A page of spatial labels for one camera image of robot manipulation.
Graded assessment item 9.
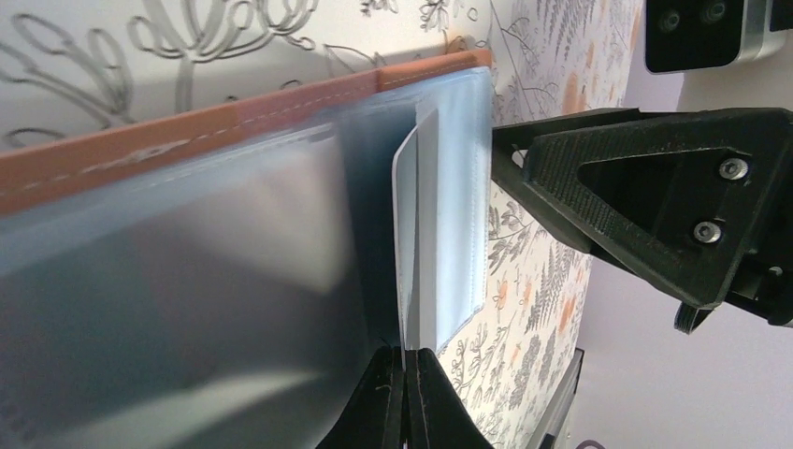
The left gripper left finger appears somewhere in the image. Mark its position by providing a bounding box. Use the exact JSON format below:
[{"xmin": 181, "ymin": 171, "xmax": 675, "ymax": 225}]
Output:
[{"xmin": 318, "ymin": 347, "xmax": 404, "ymax": 448}]

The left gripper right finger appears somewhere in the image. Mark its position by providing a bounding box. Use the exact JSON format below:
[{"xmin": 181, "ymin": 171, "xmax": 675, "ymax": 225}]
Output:
[{"xmin": 405, "ymin": 348, "xmax": 492, "ymax": 449}]

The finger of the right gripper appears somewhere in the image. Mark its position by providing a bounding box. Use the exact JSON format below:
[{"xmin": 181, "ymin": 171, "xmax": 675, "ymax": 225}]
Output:
[{"xmin": 492, "ymin": 108, "xmax": 792, "ymax": 309}]

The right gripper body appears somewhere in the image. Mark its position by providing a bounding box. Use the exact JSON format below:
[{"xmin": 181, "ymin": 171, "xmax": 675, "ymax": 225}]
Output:
[{"xmin": 671, "ymin": 180, "xmax": 792, "ymax": 334}]

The brown leather card holder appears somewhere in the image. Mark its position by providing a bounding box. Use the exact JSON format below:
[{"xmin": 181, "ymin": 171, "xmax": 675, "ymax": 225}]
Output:
[{"xmin": 1, "ymin": 50, "xmax": 492, "ymax": 448}]

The black card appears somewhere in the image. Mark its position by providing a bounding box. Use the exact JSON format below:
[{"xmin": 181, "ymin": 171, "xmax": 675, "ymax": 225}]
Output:
[{"xmin": 391, "ymin": 110, "xmax": 438, "ymax": 351}]

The floral table mat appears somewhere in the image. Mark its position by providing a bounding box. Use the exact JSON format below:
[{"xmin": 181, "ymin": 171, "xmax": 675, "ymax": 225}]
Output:
[{"xmin": 1, "ymin": 1, "xmax": 643, "ymax": 448}]

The aluminium rail frame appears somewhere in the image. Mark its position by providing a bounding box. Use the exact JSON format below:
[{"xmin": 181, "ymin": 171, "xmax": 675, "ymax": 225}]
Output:
[{"xmin": 526, "ymin": 348, "xmax": 584, "ymax": 449}]

